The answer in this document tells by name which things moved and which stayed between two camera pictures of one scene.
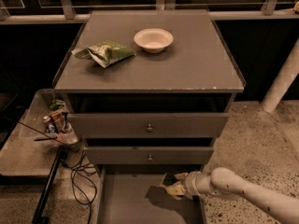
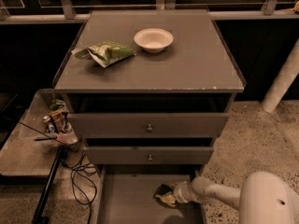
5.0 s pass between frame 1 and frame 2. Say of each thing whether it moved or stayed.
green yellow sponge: moved
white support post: stayed
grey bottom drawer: stayed
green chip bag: stayed
